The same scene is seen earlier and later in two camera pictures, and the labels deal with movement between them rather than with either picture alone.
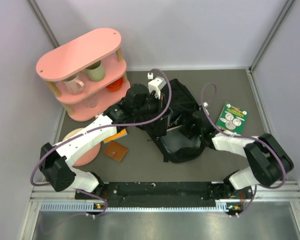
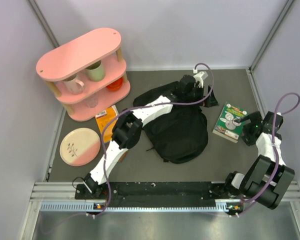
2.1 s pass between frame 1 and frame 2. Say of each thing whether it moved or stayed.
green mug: stayed
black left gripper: moved
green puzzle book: stayed
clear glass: stayed
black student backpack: stayed
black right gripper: moved
